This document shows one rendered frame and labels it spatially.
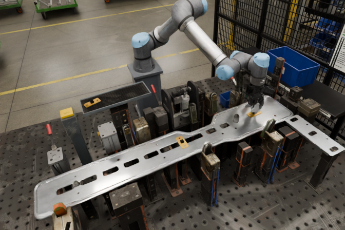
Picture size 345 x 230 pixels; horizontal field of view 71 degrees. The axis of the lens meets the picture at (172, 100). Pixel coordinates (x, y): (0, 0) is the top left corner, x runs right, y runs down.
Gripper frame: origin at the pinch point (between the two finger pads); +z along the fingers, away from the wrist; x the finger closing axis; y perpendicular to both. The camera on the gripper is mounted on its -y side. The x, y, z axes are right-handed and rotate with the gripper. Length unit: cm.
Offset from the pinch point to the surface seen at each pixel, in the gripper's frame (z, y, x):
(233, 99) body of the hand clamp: 1.5, 3.0, -15.7
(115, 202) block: -1, 86, 18
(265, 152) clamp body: 10.8, 8.1, 20.2
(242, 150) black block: 4.4, 21.8, 17.0
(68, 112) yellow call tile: -14, 95, -32
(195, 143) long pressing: 1.9, 40.9, 4.0
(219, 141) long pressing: 2.3, 29.5, 8.3
